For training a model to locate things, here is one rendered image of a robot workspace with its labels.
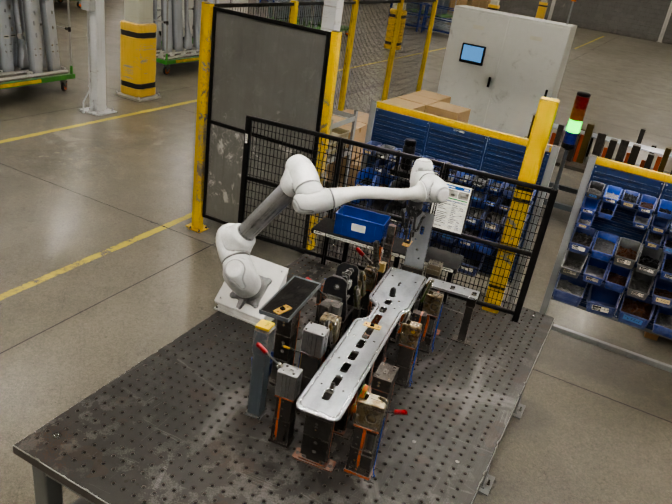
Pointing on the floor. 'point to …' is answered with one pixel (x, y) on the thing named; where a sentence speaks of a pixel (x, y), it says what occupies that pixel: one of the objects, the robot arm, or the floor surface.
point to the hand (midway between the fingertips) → (408, 236)
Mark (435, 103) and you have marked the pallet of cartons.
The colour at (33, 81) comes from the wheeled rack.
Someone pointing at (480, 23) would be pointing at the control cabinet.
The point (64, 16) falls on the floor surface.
